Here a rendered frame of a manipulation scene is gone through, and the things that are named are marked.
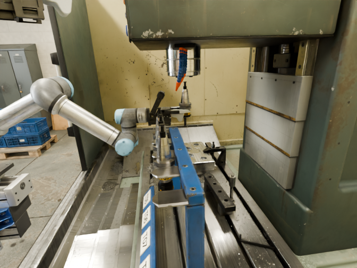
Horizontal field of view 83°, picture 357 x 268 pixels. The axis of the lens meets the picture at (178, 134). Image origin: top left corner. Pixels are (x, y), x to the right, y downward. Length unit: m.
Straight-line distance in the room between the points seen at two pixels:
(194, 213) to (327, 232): 0.84
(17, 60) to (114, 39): 3.84
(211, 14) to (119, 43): 1.40
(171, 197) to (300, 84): 0.69
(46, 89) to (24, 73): 4.64
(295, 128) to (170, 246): 0.68
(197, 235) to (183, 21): 0.57
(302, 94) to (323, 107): 0.09
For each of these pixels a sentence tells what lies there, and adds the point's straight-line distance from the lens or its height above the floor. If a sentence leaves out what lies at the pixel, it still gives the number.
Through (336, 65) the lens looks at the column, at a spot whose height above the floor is 1.45.
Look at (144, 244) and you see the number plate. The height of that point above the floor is 0.94.
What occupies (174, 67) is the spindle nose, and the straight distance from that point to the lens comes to 0.92.
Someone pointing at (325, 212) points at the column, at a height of 0.86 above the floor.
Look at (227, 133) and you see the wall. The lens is 2.25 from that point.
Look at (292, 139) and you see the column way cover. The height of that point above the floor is 1.15.
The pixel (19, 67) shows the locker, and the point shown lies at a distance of 5.64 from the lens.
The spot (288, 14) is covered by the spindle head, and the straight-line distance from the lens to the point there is 0.79.
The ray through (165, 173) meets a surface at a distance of 0.53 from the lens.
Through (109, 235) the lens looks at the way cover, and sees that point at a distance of 1.07.
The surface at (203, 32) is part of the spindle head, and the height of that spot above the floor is 1.56.
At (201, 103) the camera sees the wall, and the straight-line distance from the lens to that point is 2.08.
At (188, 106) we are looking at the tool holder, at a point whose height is 1.28.
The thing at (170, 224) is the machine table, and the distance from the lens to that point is 0.85.
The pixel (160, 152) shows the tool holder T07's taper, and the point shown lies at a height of 1.25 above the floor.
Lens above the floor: 1.48
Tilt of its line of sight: 19 degrees down
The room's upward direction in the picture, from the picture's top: 2 degrees counter-clockwise
